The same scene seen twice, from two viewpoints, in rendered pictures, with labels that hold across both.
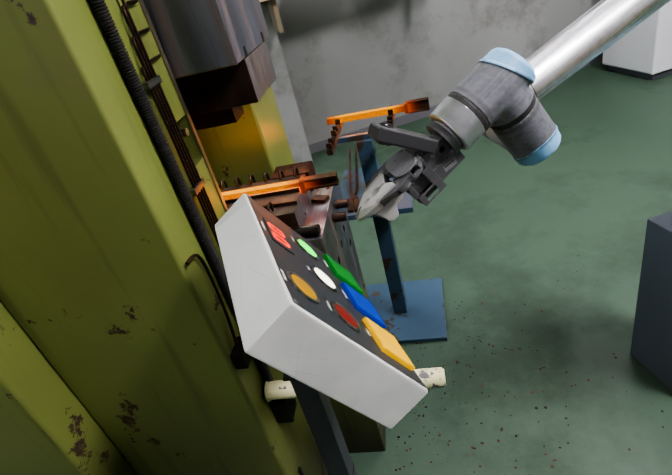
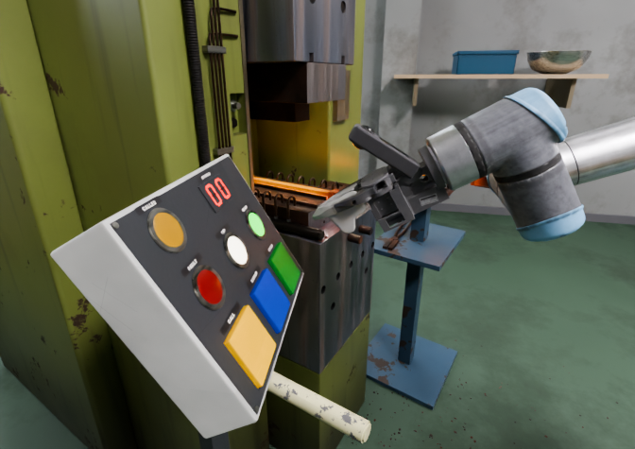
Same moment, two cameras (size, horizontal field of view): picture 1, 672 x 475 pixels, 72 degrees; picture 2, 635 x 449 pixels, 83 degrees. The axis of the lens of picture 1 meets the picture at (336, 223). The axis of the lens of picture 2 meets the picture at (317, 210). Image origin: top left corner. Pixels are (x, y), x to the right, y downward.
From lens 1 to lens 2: 34 cm
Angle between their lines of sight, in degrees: 19
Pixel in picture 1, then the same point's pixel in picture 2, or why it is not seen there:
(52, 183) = (110, 98)
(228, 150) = (300, 155)
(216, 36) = (284, 32)
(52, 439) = (60, 302)
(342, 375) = (152, 340)
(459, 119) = (448, 147)
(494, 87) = (504, 125)
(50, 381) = not seen: hidden behind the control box
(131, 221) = (147, 148)
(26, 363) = (68, 236)
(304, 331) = (113, 264)
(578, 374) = not seen: outside the picture
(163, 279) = not seen: hidden behind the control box
